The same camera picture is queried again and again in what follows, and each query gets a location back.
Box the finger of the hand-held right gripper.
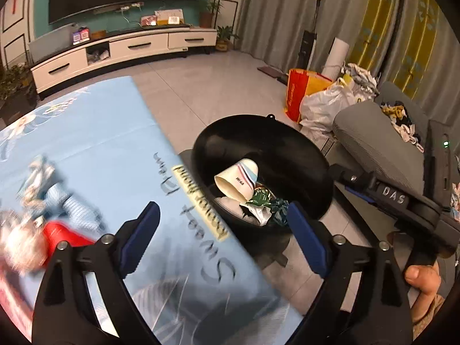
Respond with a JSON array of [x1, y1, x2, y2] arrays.
[[329, 163, 377, 206]]

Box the blue plastic wrapper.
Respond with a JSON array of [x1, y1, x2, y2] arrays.
[[47, 183, 105, 231]]

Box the black and white patterned cloth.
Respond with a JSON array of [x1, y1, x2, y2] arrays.
[[343, 63, 382, 96]]

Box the upright vacuum cleaner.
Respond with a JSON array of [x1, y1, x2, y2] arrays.
[[300, 0, 324, 70]]

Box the orange and white box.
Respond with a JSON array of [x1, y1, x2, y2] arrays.
[[155, 9, 184, 26]]

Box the white TV cabinet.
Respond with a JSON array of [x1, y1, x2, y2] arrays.
[[29, 25, 218, 96]]

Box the pile of clothes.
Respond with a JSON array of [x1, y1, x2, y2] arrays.
[[381, 100, 426, 152]]

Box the black stool base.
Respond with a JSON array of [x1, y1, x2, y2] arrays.
[[252, 239, 292, 270]]

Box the white paper roll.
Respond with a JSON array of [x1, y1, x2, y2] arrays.
[[321, 37, 349, 80]]

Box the light blue crumpled wrapper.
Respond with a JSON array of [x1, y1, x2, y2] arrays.
[[25, 154, 58, 195]]

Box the bushy potted plant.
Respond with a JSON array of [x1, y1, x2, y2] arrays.
[[0, 63, 38, 105]]

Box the red wrapper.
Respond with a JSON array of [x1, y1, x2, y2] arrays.
[[43, 221, 97, 259]]

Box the dark teal wrapper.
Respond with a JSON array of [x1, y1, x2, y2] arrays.
[[269, 198, 290, 227]]

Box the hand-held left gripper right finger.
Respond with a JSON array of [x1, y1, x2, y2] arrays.
[[287, 201, 412, 345]]

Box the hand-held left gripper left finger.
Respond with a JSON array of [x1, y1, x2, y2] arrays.
[[32, 201, 161, 345]]

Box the green wrapper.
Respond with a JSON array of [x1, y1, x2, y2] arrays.
[[250, 183, 275, 205]]

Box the cardboard box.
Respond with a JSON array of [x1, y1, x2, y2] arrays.
[[316, 133, 336, 157]]

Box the white plastic bag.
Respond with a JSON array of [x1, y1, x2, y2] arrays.
[[299, 81, 363, 141]]

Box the grey curtain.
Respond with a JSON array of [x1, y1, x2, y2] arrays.
[[235, 0, 374, 76]]

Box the red shopping bag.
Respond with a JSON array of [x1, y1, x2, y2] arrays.
[[285, 68, 333, 121]]

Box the white wrapper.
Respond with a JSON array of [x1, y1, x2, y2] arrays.
[[0, 212, 47, 270]]

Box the blue printed tablecloth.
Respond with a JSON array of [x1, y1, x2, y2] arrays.
[[0, 75, 304, 345]]

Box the white paper cup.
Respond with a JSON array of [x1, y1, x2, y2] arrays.
[[214, 158, 259, 202]]

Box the white panel heater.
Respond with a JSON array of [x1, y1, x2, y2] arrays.
[[27, 23, 78, 63]]

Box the yellow patterned curtain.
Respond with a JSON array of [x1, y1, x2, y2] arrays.
[[345, 0, 453, 123]]

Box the dark floor mat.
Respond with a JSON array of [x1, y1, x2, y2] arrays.
[[257, 65, 290, 80]]

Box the grey sofa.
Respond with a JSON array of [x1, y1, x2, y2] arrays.
[[332, 81, 460, 223]]

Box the white crumpled paper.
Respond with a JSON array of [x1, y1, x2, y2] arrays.
[[219, 196, 274, 225]]

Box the small potted plant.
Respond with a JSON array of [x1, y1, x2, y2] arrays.
[[216, 25, 239, 51]]

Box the person's right hand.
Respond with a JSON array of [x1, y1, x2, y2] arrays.
[[404, 263, 442, 306]]

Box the tall potted plant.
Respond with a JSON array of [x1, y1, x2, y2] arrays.
[[198, 0, 223, 28]]

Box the black trash bin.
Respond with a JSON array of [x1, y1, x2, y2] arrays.
[[190, 114, 334, 259]]

